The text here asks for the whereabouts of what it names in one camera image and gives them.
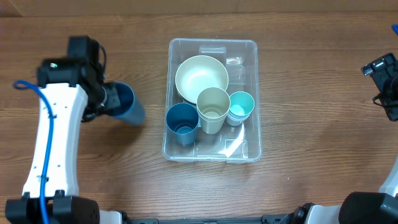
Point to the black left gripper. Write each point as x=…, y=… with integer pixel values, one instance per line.
x=107, y=111

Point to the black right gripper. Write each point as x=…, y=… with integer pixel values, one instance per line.
x=388, y=67

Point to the tall dark blue cup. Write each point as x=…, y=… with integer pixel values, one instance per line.
x=182, y=122

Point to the cream bowl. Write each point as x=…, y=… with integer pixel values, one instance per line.
x=198, y=73

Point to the tall beige cup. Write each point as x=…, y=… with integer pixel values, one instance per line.
x=213, y=104
x=211, y=126

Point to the light blue small cup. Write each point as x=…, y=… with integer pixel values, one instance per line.
x=235, y=117

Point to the mint green small cup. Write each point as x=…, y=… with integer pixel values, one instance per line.
x=242, y=104

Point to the dark blue bowl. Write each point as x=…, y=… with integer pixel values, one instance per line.
x=185, y=101

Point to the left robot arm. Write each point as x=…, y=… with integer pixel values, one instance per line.
x=70, y=89

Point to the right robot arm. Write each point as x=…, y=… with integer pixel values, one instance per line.
x=364, y=207

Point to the clear plastic storage container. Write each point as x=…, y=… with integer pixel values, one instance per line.
x=236, y=144

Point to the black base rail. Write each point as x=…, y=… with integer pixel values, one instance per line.
x=265, y=219

